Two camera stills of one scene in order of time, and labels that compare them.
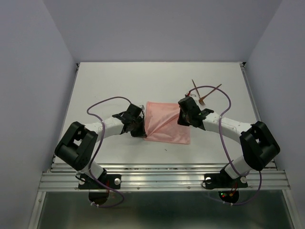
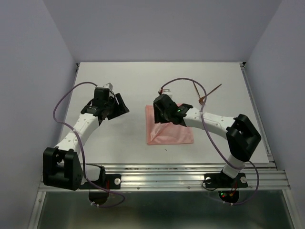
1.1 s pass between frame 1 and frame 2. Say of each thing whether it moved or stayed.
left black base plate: stayed
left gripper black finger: moved
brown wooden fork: stayed
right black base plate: stayed
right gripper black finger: moved
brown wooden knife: stayed
